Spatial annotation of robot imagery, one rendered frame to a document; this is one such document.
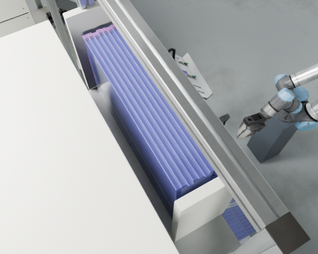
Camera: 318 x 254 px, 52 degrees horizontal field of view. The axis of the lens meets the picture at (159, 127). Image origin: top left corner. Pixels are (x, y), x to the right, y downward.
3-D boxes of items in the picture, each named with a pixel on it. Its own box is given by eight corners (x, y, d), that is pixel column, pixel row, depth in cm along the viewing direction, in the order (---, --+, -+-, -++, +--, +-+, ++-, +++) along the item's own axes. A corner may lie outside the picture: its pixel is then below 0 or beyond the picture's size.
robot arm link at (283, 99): (299, 99, 163) (290, 94, 157) (281, 114, 168) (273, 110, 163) (290, 89, 167) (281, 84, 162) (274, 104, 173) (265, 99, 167)
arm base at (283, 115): (287, 99, 212) (293, 90, 203) (303, 116, 205) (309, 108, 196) (269, 108, 208) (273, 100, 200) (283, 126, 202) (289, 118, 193)
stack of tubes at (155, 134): (130, 77, 116) (122, 18, 93) (210, 200, 95) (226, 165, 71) (98, 91, 114) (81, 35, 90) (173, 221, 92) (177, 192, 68)
